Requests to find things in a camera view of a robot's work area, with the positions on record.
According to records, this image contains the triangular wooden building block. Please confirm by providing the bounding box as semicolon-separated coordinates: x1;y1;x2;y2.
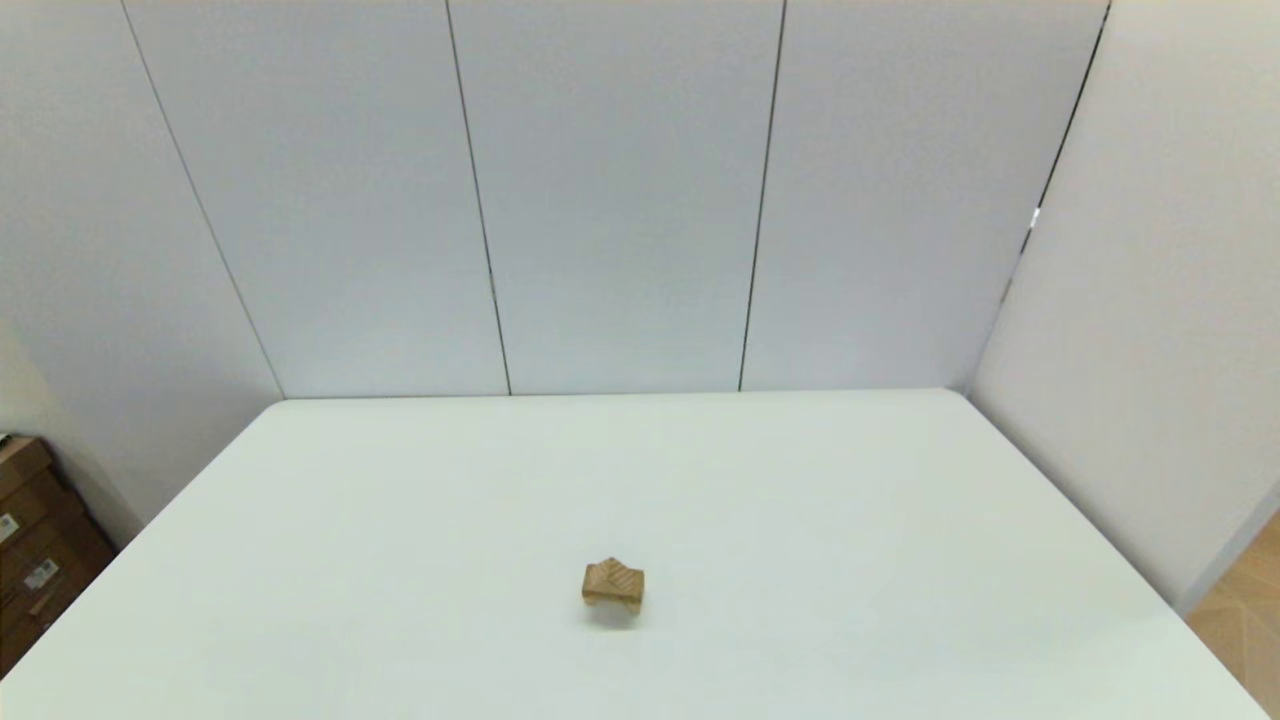
588;557;645;593

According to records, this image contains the brown cardboard box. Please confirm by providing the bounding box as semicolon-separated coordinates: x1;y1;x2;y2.
0;471;89;567
0;435;54;499
0;524;116;677

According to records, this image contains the rectangular wooden building block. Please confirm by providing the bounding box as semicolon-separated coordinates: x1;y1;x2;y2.
583;570;646;605

